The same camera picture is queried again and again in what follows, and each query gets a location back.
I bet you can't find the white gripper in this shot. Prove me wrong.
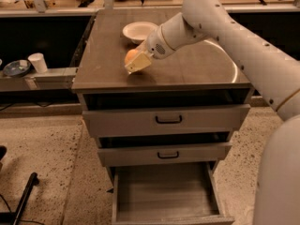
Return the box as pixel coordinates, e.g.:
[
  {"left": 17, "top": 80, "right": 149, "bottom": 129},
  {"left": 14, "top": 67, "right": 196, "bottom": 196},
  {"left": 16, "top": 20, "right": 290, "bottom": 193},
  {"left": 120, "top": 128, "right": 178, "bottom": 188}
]
[{"left": 125, "top": 25, "right": 174, "bottom": 73}]

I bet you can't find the orange fruit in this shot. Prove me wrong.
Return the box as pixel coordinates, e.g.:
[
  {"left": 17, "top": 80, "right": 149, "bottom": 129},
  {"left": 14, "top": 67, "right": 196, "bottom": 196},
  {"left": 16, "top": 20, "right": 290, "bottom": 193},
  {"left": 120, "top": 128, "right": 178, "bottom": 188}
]
[{"left": 125, "top": 49, "right": 138, "bottom": 65}]

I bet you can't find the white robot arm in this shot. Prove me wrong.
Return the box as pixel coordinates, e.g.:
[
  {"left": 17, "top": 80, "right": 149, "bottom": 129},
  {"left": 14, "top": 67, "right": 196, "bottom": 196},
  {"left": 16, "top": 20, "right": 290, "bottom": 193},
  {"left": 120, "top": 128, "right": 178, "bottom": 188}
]
[{"left": 125, "top": 0, "right": 300, "bottom": 225}]

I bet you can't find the grey drawer cabinet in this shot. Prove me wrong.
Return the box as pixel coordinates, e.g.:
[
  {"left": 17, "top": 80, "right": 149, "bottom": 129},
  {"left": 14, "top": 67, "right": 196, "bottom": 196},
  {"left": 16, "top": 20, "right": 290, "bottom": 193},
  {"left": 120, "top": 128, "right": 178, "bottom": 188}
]
[{"left": 71, "top": 7, "right": 256, "bottom": 225}]

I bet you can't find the grey top drawer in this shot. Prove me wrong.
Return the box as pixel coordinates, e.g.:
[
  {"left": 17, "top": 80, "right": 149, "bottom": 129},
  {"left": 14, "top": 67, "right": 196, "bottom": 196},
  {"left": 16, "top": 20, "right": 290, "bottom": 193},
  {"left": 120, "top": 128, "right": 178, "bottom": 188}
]
[{"left": 82, "top": 104, "right": 250, "bottom": 137}]

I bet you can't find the grey drawer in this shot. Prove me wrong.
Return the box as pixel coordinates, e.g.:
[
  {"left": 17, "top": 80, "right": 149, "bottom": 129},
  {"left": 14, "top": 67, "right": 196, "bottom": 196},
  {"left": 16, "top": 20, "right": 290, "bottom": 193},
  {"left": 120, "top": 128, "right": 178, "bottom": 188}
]
[
  {"left": 98, "top": 142, "right": 232, "bottom": 167},
  {"left": 112, "top": 162, "right": 234, "bottom": 225},
  {"left": 82, "top": 104, "right": 250, "bottom": 137}
]

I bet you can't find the grey middle drawer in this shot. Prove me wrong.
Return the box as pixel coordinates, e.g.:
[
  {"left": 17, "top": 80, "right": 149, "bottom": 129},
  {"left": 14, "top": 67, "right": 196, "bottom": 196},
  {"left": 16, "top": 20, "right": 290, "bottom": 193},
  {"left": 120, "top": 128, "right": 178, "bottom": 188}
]
[{"left": 98, "top": 142, "right": 232, "bottom": 167}]

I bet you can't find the grey bottom drawer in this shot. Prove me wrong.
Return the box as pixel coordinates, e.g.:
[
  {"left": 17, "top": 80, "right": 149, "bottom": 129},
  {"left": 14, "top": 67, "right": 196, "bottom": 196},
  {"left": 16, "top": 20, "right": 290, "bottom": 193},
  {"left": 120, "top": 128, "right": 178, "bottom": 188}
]
[{"left": 112, "top": 162, "right": 234, "bottom": 225}]

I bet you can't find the white bowl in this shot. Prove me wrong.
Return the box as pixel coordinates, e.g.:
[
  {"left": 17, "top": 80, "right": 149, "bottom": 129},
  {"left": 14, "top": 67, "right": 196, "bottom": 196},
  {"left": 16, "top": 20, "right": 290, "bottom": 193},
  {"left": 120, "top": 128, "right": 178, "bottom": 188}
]
[{"left": 123, "top": 22, "right": 158, "bottom": 45}]

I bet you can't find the white paper cup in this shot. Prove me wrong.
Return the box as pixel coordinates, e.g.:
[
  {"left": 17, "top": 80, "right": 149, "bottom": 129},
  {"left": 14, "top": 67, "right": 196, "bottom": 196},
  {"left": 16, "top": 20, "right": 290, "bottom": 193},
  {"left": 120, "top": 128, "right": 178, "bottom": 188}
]
[{"left": 28, "top": 52, "right": 48, "bottom": 73}]

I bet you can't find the black floor stand leg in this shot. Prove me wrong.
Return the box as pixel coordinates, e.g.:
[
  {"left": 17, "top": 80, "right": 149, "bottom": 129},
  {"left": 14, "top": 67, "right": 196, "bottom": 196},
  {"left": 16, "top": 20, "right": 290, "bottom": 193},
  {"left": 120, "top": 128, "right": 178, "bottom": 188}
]
[{"left": 0, "top": 172, "right": 39, "bottom": 225}]

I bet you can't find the black top drawer handle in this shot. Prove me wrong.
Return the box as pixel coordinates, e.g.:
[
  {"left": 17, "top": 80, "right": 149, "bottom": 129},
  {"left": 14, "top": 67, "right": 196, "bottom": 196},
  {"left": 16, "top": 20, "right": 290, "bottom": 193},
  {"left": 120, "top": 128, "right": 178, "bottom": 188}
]
[{"left": 155, "top": 115, "right": 183, "bottom": 125}]

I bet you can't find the black drawer handle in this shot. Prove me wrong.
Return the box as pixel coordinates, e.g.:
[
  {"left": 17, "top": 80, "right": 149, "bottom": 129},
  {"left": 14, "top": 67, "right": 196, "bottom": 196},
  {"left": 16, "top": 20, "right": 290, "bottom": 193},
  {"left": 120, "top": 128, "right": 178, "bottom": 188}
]
[
  {"left": 155, "top": 115, "right": 183, "bottom": 125},
  {"left": 157, "top": 151, "right": 179, "bottom": 159}
]

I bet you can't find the black middle drawer handle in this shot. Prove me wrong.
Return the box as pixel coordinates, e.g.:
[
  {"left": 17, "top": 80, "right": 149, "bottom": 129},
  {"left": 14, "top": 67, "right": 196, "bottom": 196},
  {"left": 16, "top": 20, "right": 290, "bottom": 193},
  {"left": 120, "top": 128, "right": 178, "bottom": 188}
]
[{"left": 157, "top": 151, "right": 179, "bottom": 159}]

